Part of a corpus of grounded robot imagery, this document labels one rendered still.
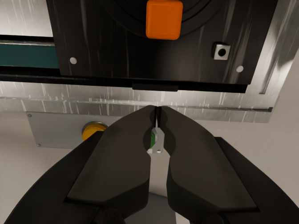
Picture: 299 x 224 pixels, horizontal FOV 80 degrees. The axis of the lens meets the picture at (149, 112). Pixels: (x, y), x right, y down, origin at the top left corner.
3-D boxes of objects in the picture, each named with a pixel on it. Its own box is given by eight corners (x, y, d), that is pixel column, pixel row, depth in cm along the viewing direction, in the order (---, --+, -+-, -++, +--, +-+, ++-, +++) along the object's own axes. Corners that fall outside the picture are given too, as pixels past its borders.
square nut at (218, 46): (224, 58, 21) (227, 60, 20) (210, 57, 21) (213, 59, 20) (228, 43, 20) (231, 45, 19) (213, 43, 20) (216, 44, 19)
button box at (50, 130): (161, 133, 35) (163, 155, 30) (54, 128, 35) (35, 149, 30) (164, 101, 32) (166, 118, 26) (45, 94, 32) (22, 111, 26)
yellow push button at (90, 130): (111, 142, 30) (109, 150, 28) (87, 140, 30) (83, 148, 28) (110, 121, 28) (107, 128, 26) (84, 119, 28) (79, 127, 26)
